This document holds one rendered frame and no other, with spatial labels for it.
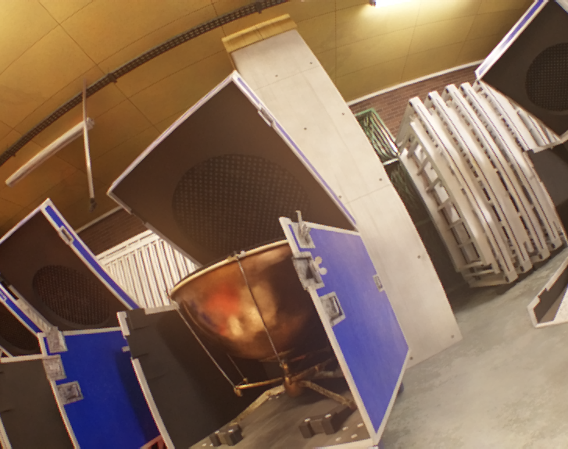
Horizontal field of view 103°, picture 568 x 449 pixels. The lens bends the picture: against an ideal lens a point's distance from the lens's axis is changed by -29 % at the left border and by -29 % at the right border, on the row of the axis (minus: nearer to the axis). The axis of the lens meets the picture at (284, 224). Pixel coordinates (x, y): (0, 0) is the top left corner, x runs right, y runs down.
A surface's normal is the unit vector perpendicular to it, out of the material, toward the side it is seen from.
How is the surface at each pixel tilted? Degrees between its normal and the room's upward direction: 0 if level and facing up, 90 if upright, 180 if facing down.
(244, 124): 142
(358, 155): 90
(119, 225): 90
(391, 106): 90
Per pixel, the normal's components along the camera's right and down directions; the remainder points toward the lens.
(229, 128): 0.01, 0.66
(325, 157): -0.13, -0.23
